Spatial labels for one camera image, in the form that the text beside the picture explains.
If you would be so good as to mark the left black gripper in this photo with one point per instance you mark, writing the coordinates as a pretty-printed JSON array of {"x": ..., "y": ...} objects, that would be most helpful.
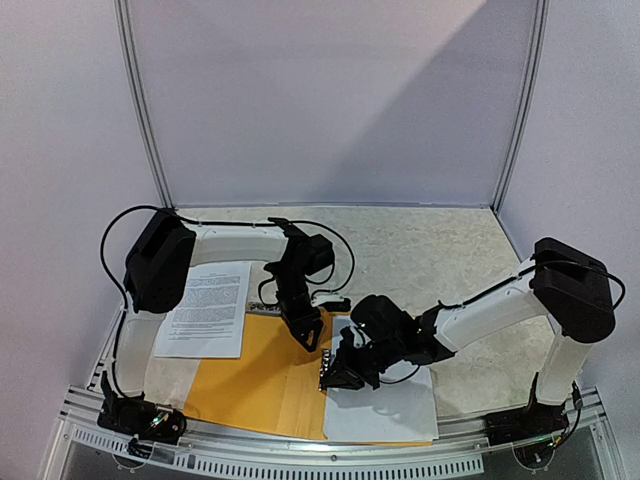
[{"x": 301, "y": 324}]

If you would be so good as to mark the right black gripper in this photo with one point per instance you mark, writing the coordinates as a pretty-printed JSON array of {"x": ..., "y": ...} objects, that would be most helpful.
[{"x": 353, "y": 364}]

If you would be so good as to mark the chrome folder spring clip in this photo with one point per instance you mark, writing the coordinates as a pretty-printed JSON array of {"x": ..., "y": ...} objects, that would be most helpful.
[{"x": 325, "y": 361}]

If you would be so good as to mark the orange file folder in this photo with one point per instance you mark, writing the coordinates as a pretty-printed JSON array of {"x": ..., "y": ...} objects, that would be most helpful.
[{"x": 272, "y": 388}]

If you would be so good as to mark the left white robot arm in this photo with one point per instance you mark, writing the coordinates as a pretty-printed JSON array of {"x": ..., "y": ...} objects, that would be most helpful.
[{"x": 157, "y": 267}]

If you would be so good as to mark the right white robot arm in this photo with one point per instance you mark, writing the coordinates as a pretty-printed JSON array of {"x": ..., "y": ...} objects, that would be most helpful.
[{"x": 558, "y": 281}]

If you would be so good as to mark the chrome side folder clip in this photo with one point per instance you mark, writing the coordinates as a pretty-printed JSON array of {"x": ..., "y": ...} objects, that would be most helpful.
[{"x": 262, "y": 309}]

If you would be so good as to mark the stack of printed papers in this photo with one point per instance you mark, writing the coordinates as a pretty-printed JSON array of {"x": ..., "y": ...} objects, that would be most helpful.
[{"x": 208, "y": 323}]

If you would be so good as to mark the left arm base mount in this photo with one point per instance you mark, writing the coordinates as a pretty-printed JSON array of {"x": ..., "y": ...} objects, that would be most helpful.
[{"x": 139, "y": 418}]

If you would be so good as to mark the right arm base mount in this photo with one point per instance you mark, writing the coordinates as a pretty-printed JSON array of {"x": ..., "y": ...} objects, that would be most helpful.
[{"x": 533, "y": 420}]

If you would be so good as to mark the left aluminium frame post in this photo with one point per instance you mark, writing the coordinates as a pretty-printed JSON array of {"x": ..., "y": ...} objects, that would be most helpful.
[{"x": 141, "y": 107}]

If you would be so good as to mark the aluminium frame post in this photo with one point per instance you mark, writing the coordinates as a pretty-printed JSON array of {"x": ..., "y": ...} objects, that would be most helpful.
[
  {"x": 141, "y": 107},
  {"x": 528, "y": 81}
]

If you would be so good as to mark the right aluminium frame post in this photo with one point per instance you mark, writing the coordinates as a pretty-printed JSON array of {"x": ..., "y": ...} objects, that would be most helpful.
[{"x": 528, "y": 81}]

